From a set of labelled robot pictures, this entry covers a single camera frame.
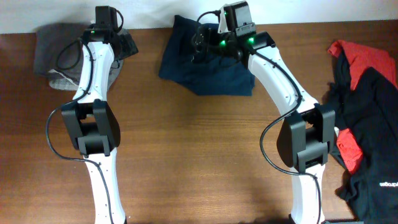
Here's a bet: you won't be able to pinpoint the dark blue shorts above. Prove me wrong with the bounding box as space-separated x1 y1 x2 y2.
159 15 255 96

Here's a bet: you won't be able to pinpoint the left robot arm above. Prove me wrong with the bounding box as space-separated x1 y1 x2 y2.
61 6 137 223

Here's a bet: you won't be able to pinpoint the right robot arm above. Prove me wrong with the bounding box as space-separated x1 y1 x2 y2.
192 1 335 223

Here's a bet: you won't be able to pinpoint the grey folded shorts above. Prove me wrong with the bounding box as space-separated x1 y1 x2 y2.
33 24 131 91

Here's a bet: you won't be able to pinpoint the red garment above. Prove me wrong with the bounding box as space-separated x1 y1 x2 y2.
328 40 397 174

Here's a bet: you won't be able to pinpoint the black garment with logo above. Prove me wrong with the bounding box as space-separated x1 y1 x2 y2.
328 53 397 223

